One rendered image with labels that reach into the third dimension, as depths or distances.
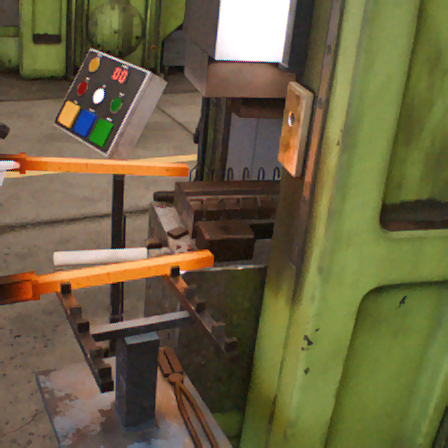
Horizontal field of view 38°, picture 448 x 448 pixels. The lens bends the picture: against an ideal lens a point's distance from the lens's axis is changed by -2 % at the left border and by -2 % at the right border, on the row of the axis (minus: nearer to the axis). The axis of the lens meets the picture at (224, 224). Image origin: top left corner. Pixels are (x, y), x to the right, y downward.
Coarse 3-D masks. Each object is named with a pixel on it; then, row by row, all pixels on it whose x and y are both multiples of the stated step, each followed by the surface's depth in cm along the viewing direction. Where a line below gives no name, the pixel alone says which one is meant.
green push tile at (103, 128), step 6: (102, 120) 195; (96, 126) 196; (102, 126) 195; (108, 126) 193; (96, 132) 196; (102, 132) 194; (108, 132) 192; (90, 138) 197; (96, 138) 195; (102, 138) 193; (102, 144) 193
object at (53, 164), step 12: (0, 156) 135; (12, 156) 136; (24, 156) 136; (24, 168) 136; (36, 168) 137; (48, 168) 138; (60, 168) 139; (72, 168) 140; (84, 168) 140; (96, 168) 141; (108, 168) 142; (120, 168) 143; (132, 168) 144; (144, 168) 144; (156, 168) 145; (168, 168) 146; (180, 168) 147
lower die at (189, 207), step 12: (240, 180) 179; (252, 180) 180; (264, 180) 181; (276, 180) 182; (180, 192) 169; (180, 204) 170; (192, 204) 159; (216, 204) 161; (228, 204) 162; (240, 204) 162; (252, 204) 163; (264, 204) 164; (180, 216) 170; (192, 216) 158; (216, 216) 159; (228, 216) 160; (252, 216) 162; (264, 216) 163; (192, 228) 159
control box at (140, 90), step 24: (96, 72) 205; (120, 72) 197; (144, 72) 190; (72, 96) 210; (120, 96) 194; (144, 96) 191; (96, 120) 198; (120, 120) 191; (144, 120) 195; (96, 144) 195; (120, 144) 193
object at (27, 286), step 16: (160, 256) 126; (176, 256) 127; (192, 256) 128; (208, 256) 128; (32, 272) 115; (64, 272) 117; (80, 272) 118; (96, 272) 119; (112, 272) 119; (128, 272) 121; (144, 272) 122; (160, 272) 124; (0, 288) 111; (16, 288) 112; (32, 288) 112; (48, 288) 114; (0, 304) 111
